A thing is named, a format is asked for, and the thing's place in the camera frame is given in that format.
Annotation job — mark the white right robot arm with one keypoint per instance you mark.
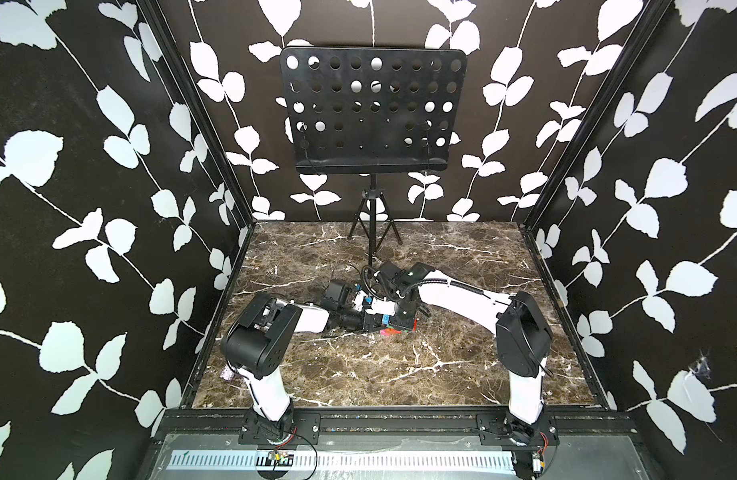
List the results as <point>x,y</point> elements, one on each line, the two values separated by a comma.
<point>521,334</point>

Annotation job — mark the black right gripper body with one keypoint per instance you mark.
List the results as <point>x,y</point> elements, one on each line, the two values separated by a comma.
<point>402,317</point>

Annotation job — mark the black front rail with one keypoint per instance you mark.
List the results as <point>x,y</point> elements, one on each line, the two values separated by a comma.
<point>488,423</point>

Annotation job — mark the white perforated strip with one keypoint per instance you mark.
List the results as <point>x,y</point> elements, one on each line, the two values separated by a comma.
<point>306,461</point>

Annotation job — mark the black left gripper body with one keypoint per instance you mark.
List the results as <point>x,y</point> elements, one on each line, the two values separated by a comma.
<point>352,321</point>

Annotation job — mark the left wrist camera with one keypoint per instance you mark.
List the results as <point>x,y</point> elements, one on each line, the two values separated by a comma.
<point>363,302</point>

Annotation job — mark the black music stand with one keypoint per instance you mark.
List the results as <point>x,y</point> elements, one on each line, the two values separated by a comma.
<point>366,110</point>

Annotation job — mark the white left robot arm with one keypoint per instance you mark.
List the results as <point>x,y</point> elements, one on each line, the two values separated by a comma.
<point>257,341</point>

